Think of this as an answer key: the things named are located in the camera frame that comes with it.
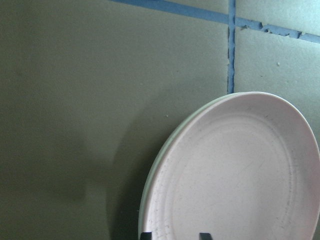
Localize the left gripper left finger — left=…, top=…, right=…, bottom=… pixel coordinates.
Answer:
left=140, top=232, right=152, bottom=240

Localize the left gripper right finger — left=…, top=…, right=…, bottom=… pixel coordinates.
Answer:
left=199, top=232, right=212, bottom=240

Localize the pink plate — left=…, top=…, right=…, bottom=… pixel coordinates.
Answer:
left=143, top=92, right=320, bottom=240

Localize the cream plate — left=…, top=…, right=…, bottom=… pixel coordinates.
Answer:
left=137, top=93, right=237, bottom=240

